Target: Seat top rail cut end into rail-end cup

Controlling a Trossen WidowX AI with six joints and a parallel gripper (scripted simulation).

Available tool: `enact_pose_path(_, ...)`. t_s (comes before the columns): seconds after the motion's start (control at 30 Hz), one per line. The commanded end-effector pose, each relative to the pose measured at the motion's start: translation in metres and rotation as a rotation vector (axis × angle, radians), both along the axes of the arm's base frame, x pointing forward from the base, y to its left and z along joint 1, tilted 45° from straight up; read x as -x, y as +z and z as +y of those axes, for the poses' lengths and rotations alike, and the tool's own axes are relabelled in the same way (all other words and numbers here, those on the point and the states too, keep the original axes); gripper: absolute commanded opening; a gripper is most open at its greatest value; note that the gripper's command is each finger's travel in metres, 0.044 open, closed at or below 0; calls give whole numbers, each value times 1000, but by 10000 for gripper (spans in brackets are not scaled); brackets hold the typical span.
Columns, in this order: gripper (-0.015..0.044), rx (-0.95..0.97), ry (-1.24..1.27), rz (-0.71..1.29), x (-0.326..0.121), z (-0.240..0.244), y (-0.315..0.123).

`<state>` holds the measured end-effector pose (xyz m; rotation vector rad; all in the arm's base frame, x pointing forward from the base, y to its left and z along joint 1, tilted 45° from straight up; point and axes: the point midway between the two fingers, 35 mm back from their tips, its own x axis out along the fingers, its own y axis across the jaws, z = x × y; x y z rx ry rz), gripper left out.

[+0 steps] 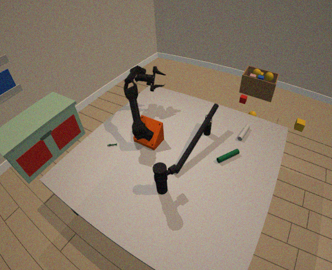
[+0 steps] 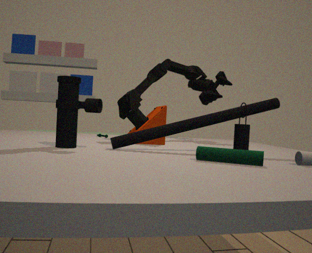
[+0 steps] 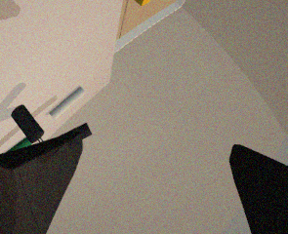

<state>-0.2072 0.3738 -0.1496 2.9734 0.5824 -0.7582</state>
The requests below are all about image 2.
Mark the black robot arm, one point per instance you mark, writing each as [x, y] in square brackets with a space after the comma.
[129, 103]

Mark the black post with cap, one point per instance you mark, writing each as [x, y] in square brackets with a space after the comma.
[66, 124]

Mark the grey cylinder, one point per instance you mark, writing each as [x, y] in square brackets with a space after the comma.
[303, 158]

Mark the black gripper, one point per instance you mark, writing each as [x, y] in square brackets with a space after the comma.
[208, 87]

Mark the green cylinder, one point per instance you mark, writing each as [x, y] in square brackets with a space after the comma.
[248, 157]

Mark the black metal rail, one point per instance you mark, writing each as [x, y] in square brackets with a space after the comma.
[193, 123]

